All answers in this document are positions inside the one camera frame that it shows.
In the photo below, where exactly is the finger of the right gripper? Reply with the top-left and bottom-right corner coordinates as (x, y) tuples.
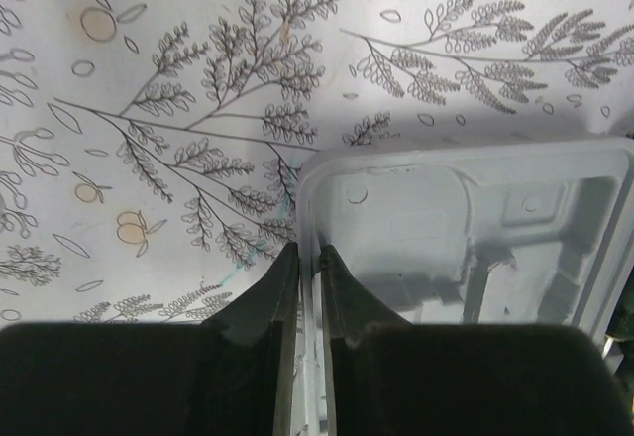
(601, 301), (634, 436)

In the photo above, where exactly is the grey plastic tool case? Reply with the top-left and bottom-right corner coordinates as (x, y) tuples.
(292, 133), (633, 435)

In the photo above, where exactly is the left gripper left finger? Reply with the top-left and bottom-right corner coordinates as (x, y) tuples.
(1, 243), (299, 435)

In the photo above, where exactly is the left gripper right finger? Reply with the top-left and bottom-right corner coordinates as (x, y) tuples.
(320, 246), (620, 435)

